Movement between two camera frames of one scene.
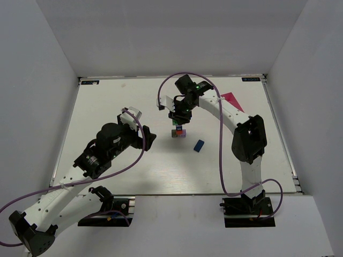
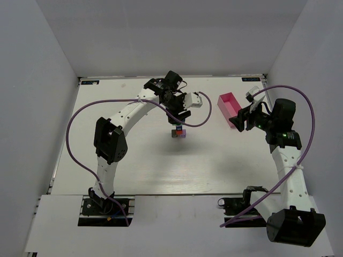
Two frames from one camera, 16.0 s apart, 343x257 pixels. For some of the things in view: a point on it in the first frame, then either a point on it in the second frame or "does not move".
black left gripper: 139,140 to 179,117
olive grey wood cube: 173,133 does not move
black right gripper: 179,117 to 241,118
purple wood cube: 184,133 does not move
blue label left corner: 89,82 does not move
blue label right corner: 251,79 does not move
